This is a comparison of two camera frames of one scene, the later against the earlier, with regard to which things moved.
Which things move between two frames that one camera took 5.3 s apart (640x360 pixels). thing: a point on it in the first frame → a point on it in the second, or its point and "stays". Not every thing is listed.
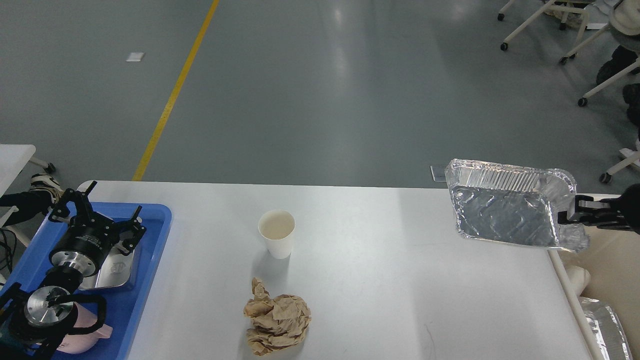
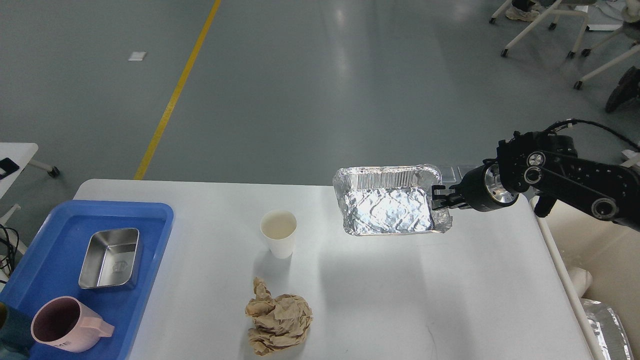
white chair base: [634, 160] → [605, 67]
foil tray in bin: [608, 329] stays
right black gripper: [628, 204] → [481, 188]
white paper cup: [277, 226] stays
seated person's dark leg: [621, 58] → [627, 91]
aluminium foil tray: [514, 203] → [391, 199]
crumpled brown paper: [279, 321] stays
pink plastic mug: [79, 343] stays
